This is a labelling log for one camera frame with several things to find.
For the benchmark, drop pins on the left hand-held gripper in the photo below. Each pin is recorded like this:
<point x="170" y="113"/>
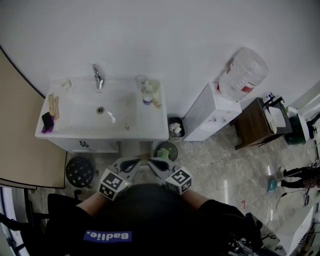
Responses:
<point x="112" y="185"/>

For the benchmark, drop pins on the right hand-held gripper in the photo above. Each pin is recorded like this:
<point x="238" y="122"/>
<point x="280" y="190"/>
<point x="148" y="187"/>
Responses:
<point x="178" y="181"/>

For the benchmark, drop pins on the person's right forearm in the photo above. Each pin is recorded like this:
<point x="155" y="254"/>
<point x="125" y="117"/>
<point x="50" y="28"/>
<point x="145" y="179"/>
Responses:
<point x="195" y="200"/>

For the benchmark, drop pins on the person's left forearm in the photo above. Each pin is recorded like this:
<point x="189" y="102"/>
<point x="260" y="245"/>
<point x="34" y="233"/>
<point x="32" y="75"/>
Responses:
<point x="96" y="205"/>

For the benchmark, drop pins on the green mesh wastebasket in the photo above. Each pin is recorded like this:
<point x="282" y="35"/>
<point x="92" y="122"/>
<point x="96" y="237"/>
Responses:
<point x="166" y="152"/>

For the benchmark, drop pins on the white vanity cabinet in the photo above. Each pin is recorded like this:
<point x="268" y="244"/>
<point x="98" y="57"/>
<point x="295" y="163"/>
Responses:
<point x="100" y="146"/>

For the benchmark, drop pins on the white trash bin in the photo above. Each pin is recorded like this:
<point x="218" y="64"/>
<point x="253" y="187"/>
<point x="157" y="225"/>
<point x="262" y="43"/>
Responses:
<point x="176" y="128"/>

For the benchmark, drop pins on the person's black shirt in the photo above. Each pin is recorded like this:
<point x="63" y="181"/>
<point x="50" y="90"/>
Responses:
<point x="150" y="215"/>

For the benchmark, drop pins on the black round stool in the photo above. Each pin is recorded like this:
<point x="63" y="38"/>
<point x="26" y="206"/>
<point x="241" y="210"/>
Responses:
<point x="79" y="172"/>

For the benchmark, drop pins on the beige rag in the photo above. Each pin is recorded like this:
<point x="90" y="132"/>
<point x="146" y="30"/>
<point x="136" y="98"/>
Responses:
<point x="157" y="102"/>

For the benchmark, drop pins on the white water dispenser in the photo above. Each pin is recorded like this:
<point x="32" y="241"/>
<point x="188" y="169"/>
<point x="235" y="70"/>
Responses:
<point x="207" y="115"/>

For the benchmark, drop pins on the clear water bottle blue label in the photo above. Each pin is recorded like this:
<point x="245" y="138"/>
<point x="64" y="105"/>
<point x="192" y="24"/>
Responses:
<point x="147" y="96"/>

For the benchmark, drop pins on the white ceramic sink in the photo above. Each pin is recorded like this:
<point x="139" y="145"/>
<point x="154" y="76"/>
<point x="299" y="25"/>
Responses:
<point x="82" y="110"/>

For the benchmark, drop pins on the translucent plastic cup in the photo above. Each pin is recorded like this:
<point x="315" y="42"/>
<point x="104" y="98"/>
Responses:
<point x="155" y="85"/>

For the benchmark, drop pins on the clear glass cup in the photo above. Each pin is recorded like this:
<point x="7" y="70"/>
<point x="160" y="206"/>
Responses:
<point x="141" y="81"/>

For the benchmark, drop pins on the purple cloth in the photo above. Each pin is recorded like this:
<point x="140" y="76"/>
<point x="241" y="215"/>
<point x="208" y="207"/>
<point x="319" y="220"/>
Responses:
<point x="48" y="128"/>

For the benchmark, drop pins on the chrome faucet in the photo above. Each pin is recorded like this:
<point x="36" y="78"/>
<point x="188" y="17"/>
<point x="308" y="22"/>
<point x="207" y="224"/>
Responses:
<point x="98" y="80"/>

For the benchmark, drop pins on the black sponge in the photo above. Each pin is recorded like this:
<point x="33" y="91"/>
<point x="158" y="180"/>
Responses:
<point x="46" y="118"/>

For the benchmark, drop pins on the brown wooden cabinet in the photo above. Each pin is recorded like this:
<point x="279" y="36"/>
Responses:
<point x="250" y="125"/>

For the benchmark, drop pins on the beige partition panel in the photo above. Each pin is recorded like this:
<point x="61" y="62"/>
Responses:
<point x="25" y="137"/>

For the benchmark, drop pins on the teal floor mop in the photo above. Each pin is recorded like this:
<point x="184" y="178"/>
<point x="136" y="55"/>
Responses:
<point x="273" y="185"/>

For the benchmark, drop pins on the black equipment pack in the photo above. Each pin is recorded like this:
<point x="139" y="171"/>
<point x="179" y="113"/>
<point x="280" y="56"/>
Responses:
<point x="255" y="235"/>

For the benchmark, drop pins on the white countertop basin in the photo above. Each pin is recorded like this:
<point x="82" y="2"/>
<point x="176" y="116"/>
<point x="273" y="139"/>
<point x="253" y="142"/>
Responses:
<point x="276" y="118"/>

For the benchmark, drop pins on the clear water jug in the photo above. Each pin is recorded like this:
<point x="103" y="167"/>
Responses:
<point x="245" y="72"/>

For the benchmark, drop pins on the small white blue bottle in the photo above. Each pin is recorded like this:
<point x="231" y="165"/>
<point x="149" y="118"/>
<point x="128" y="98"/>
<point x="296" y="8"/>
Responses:
<point x="270" y="95"/>

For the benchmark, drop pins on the black faucet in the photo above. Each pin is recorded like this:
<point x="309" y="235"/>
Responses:
<point x="273" y="100"/>

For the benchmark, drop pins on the green bin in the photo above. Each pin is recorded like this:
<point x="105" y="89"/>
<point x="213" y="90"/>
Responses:
<point x="296" y="132"/>

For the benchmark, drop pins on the white low counter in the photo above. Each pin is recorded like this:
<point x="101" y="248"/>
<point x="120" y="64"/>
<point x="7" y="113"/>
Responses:
<point x="300" y="115"/>

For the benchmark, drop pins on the white board panel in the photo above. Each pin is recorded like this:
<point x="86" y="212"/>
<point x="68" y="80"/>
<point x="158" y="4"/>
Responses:
<point x="297" y="232"/>

